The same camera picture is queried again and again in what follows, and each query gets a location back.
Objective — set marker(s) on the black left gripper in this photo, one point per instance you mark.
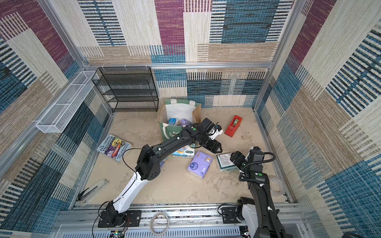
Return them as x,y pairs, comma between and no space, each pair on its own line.
216,145

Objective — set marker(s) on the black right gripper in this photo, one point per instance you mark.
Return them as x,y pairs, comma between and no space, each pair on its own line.
236,158

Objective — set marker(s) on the green white box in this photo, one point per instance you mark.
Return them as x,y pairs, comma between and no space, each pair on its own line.
224,163

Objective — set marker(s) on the purple tissue pack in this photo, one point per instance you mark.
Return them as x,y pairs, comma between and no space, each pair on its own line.
200,165
185,122

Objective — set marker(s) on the blue striped tissue pack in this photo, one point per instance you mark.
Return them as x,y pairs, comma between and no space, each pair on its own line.
173,121

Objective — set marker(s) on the green canvas Christmas bag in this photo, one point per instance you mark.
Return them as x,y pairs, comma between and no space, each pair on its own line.
173,111

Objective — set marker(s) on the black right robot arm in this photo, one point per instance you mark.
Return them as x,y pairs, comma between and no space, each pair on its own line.
266,223

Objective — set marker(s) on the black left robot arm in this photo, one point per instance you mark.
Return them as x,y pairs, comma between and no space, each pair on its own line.
148,167

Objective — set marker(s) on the red tape dispenser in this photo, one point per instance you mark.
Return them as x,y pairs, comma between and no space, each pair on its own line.
233,126

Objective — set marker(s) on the white cartoon tissue pack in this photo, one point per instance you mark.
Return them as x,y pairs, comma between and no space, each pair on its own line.
184,152

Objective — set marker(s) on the clear tape roll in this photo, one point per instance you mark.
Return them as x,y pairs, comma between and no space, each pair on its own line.
277,186

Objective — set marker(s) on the light blue tissue pack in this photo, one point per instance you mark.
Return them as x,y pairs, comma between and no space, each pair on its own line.
163,162

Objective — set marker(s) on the colourful children's book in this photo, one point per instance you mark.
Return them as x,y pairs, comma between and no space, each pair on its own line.
113,147

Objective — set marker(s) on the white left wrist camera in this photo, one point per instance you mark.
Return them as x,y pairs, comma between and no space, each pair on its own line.
215,132

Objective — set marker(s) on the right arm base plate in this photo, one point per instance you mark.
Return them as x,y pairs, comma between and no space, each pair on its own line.
229,215

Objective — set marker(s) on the black wire shelf rack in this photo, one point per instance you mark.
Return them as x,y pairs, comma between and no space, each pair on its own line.
127,89

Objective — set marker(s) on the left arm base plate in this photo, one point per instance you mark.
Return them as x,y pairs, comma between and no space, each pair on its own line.
134,218

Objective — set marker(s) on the white wire mesh basket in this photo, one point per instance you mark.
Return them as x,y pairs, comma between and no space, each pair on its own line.
56,119

